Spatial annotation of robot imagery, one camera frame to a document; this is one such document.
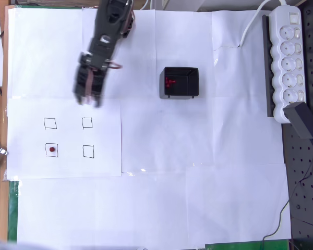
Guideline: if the black open box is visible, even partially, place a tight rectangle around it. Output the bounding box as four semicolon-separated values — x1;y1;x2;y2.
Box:
159;66;200;100

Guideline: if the paper sheet with drawn squares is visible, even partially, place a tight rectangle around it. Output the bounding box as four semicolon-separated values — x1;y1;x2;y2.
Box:
6;98;123;180

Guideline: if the green cutting mat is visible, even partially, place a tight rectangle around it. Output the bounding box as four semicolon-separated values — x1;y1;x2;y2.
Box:
7;179;19;244

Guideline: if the black pegboard shelf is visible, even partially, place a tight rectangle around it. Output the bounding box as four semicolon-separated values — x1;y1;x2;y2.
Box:
262;14;275;118

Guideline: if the white power strip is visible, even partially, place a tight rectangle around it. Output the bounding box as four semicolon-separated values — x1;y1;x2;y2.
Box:
271;5;307;124

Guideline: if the black power adapter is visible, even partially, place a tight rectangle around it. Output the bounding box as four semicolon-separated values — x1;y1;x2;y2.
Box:
283;102;313;140

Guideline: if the black pegboard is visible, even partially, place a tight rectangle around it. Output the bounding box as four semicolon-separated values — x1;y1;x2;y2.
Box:
281;0;313;242

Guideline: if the red white servo cable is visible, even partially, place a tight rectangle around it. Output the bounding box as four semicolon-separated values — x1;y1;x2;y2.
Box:
85;61;124;105

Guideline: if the white power cable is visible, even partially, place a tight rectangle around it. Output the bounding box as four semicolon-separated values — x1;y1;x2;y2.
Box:
239;0;288;48

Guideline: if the thin black cable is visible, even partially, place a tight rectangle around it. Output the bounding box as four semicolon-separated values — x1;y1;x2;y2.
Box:
262;140;313;242

